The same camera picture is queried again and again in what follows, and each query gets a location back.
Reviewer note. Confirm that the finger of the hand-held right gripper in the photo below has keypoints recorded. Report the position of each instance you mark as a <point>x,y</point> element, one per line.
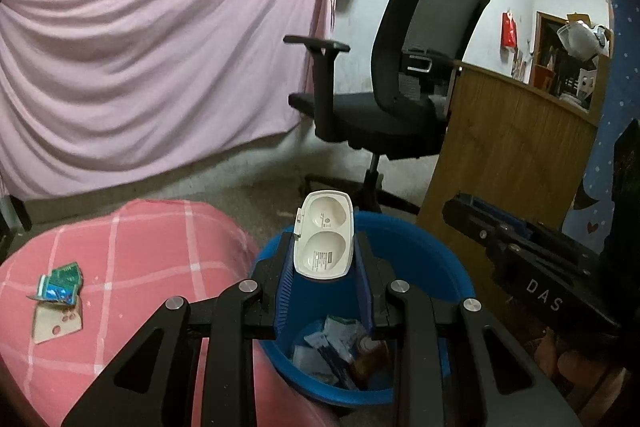
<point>470,222</point>
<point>505,219</point>

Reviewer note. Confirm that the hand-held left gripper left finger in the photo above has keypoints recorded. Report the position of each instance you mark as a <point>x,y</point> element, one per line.
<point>282,279</point>

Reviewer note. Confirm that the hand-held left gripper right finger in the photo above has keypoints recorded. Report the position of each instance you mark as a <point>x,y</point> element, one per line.
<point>364,287</point>

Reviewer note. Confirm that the white plastic clamshell case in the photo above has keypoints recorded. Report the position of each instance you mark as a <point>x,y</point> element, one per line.
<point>320,252</point>

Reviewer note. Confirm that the white green wrapper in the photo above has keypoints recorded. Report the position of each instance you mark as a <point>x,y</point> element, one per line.
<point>345,329</point>

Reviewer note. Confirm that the blue plastic bucket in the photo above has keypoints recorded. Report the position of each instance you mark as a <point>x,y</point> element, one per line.
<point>425,252</point>

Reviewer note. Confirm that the dark blue packet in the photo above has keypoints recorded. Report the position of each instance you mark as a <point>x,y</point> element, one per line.
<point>335,359</point>

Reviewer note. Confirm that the person's right hand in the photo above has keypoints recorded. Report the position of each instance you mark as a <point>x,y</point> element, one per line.
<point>575,367</point>

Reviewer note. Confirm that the wooden desk panel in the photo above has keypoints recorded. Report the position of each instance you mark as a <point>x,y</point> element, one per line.
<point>500,147</point>

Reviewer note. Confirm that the white paper wrapper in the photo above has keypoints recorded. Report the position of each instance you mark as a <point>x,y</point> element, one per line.
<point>307,362</point>

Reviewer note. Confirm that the blue starry cloth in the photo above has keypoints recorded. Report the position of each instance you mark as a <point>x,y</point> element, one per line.
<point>600,167</point>

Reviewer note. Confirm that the black office chair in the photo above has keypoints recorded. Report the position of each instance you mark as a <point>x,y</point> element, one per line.
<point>400,117</point>

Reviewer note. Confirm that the red hanging bag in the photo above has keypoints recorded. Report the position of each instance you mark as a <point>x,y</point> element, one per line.
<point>509,32</point>

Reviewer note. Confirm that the white plastic container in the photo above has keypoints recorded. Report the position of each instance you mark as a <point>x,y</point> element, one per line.
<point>580,37</point>

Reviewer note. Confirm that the green packet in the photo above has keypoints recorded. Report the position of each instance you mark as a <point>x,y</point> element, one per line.
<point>67,274</point>

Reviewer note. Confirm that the blue white packet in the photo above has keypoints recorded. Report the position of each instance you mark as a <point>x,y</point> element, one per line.
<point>52,292</point>

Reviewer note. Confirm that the cardboard piece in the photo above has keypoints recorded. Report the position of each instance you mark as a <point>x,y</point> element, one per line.
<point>50,327</point>

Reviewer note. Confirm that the pink hanging sheet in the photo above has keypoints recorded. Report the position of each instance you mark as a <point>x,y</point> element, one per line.
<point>150,57</point>

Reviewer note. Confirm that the wooden wall shelf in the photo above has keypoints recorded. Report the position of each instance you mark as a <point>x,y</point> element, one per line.
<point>545,77</point>

